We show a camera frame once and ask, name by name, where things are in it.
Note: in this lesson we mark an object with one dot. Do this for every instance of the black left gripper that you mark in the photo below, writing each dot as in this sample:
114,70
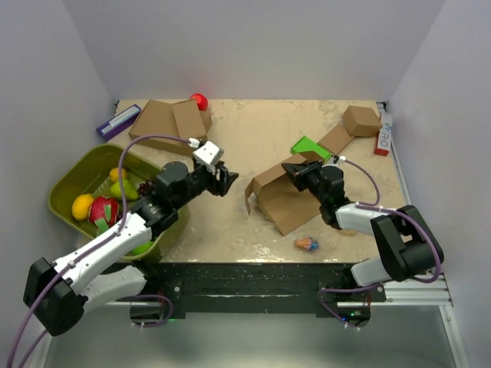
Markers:
220,187

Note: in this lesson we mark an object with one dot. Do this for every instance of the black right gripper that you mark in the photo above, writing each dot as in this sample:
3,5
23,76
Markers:
300,172

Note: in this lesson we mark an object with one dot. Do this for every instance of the brown cardboard box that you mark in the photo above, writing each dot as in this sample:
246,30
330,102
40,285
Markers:
278,198

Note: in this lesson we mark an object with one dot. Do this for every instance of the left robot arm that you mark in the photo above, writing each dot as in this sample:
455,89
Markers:
59,293

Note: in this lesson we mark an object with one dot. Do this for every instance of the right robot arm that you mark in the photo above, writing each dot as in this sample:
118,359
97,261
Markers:
406,246

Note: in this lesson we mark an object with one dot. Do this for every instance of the green paper box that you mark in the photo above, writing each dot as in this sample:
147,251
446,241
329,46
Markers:
305,145

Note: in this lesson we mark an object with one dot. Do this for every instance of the flat small brown box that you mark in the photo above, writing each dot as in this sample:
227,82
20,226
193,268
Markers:
336,139

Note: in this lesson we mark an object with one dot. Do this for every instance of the medium brown box on top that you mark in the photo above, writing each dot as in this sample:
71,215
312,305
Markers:
190,121

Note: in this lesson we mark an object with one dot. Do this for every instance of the small brown cube box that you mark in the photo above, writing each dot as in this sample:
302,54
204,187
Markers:
361,121

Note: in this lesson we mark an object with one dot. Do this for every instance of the large flat brown box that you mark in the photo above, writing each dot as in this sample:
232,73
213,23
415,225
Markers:
155,118

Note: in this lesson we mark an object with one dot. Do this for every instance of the red white toothpaste box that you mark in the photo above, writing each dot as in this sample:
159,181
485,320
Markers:
383,141

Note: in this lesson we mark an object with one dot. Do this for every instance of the purple toothpaste box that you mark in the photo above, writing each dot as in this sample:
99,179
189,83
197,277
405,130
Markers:
119,123

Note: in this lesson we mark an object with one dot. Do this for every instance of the small colourful toy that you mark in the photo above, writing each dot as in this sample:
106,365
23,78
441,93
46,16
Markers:
306,244

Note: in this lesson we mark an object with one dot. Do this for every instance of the red apple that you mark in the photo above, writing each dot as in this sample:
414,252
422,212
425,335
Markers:
201,101

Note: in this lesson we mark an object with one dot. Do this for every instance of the purple grapes bunch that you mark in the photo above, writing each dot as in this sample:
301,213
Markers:
146,188

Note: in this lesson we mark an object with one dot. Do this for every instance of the green pear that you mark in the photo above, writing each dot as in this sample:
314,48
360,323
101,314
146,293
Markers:
129,191

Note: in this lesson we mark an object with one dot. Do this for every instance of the small orange fruit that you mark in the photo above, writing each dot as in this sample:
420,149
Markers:
116,173

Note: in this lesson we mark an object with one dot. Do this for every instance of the green striped ball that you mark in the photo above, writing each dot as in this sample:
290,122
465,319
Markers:
141,248

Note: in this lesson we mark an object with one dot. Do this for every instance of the red dragon fruit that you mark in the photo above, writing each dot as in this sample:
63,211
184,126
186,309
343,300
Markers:
103,213

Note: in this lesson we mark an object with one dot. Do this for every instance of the yellow lemon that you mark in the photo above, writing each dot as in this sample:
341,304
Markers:
81,205

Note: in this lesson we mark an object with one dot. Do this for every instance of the olive green plastic bin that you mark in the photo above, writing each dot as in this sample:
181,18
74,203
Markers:
91,175

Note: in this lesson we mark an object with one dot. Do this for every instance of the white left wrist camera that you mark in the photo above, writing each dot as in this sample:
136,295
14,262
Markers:
209,154

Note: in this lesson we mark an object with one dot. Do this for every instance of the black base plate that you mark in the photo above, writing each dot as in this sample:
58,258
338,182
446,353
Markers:
270,288

